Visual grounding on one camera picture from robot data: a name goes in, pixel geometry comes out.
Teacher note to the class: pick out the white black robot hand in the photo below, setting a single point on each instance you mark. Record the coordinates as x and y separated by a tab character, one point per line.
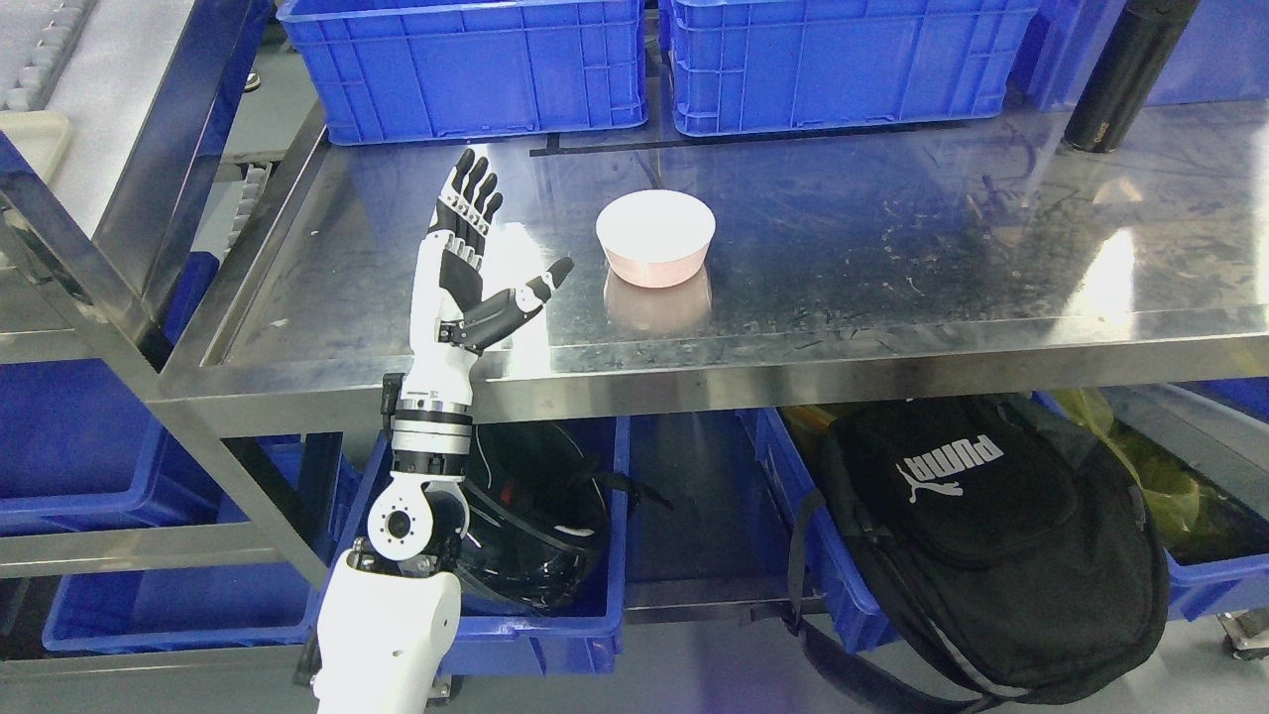
451	319

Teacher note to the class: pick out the pink plastic bowl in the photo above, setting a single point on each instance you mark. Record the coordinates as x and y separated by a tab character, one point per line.
656	238

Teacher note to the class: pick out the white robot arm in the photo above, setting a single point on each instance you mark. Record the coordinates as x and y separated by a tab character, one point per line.
392	606

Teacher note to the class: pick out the stainless steel table shelf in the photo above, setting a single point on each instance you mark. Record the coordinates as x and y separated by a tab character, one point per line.
848	266

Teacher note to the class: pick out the black motorcycle helmet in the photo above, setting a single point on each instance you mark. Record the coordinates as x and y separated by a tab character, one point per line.
541	520

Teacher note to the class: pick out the blue crate back left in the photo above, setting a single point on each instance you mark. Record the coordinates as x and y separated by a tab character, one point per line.
413	71

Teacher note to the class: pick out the blue crate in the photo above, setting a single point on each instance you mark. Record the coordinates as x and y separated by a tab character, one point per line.
766	67
413	71

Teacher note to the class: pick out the blue bin holding helmet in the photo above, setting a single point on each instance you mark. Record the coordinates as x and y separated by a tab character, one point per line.
586	637

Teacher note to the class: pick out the blue crate back right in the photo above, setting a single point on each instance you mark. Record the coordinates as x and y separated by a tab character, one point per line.
766	67

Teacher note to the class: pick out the blue bin under backpack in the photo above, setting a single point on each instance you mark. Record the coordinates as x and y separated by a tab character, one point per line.
1218	567

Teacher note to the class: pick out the black Puma backpack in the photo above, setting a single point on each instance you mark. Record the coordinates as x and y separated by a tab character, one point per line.
1008	546

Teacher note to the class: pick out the black cylindrical bottle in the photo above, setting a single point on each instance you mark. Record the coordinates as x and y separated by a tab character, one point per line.
1144	36

